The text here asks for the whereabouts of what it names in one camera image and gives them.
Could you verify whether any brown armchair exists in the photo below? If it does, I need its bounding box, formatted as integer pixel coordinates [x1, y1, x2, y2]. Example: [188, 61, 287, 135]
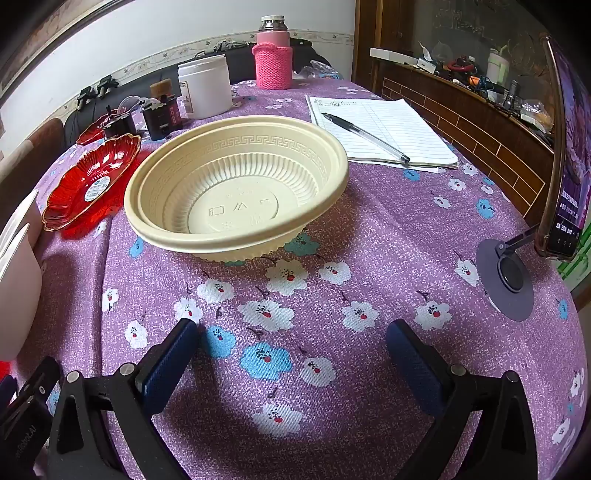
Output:
[0, 117, 66, 217]

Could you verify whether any smartphone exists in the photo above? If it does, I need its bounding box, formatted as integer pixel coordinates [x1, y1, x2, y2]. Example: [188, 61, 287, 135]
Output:
[534, 36, 591, 262]

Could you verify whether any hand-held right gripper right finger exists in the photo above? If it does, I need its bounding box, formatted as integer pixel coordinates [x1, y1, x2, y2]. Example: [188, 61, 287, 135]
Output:
[386, 318, 539, 480]

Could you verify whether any lined paper notebook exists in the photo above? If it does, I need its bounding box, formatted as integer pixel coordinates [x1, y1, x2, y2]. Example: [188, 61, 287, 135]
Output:
[306, 95, 459, 170]

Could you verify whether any cream plastic bowl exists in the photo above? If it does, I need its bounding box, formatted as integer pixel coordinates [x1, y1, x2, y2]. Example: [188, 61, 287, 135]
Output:
[124, 114, 350, 265]

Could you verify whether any purple floral tablecloth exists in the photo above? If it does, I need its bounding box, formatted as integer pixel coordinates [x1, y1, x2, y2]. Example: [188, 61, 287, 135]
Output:
[14, 78, 587, 480]

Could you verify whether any pink thermos with knit sleeve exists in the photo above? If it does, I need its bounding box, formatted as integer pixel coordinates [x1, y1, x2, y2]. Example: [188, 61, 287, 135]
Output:
[251, 16, 294, 91]

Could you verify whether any wooden sideboard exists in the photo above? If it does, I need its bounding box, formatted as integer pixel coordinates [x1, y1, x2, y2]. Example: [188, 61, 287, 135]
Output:
[369, 45, 560, 228]

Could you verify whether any black small device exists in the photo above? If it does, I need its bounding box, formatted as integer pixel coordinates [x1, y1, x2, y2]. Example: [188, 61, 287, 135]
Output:
[102, 107, 138, 140]

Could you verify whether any red glass plate gold rim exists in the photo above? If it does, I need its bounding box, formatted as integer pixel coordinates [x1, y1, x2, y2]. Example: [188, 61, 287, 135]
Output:
[76, 113, 122, 145]
[42, 133, 142, 232]

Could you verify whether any white flat box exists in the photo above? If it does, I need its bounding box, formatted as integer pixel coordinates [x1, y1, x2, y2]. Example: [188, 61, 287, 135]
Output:
[369, 46, 419, 66]

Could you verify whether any grey phone stand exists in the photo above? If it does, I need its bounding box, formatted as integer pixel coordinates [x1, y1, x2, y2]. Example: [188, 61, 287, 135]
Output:
[475, 223, 542, 322]

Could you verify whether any black leather sofa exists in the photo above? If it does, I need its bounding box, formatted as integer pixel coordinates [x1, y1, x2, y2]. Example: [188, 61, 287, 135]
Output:
[62, 39, 334, 141]

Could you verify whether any white plastic jar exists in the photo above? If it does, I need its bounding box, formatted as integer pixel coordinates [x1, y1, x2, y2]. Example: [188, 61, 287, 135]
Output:
[177, 54, 233, 119]

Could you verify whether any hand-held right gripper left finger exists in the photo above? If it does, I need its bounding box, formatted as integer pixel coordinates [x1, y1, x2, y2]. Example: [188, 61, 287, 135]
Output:
[46, 318, 200, 480]

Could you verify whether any white disposable bowl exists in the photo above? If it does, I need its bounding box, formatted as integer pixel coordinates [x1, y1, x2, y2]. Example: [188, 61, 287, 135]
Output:
[0, 188, 45, 361]

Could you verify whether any white electric kettle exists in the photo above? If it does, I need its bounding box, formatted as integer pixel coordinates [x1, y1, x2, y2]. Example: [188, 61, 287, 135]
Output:
[486, 47, 510, 83]

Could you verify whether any black ballpoint pen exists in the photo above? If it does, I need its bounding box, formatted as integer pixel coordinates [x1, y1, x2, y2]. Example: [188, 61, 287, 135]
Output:
[321, 112, 411, 165]

